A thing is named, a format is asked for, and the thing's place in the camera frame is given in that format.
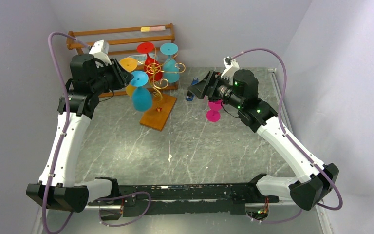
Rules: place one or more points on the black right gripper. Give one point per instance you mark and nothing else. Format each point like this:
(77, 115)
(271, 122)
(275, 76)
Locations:
(210, 85)

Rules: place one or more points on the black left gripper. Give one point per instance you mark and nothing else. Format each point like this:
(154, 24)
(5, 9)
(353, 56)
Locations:
(123, 77)

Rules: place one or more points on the yellow wine glass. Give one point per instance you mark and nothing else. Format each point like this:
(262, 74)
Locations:
(129, 64)

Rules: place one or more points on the clear wine glass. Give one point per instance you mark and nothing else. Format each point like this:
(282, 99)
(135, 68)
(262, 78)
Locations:
(199, 114)

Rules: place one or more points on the blue wine glass front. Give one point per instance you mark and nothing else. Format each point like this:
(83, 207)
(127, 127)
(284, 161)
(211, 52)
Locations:
(141, 97)

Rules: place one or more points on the blue wine glass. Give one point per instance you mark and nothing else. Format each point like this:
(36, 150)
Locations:
(169, 68)
(141, 97)

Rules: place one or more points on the pink wine glass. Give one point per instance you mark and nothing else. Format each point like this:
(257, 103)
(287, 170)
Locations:
(213, 114)

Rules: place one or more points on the gold wire glass rack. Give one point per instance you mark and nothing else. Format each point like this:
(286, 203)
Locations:
(162, 104)

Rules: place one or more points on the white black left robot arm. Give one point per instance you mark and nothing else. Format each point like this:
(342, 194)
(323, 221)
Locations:
(90, 78)

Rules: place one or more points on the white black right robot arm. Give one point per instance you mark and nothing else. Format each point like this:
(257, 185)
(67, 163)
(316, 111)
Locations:
(313, 179)

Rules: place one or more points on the red wine glass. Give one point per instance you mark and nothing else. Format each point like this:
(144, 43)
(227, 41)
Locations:
(151, 66)

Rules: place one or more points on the blue wine glass rear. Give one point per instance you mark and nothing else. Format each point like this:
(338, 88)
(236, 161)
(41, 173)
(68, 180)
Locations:
(169, 68)

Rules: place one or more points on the wooden shelf rack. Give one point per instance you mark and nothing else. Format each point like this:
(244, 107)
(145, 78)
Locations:
(124, 41)

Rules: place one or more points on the blue stapler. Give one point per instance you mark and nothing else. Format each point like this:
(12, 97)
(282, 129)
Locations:
(190, 95)

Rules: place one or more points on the toothbrush package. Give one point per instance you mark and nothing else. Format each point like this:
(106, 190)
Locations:
(142, 57)

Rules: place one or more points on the yellow pink eraser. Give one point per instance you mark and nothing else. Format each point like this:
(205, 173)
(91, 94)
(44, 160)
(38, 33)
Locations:
(152, 28)

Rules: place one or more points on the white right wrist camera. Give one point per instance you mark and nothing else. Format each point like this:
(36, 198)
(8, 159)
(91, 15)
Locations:
(231, 66)

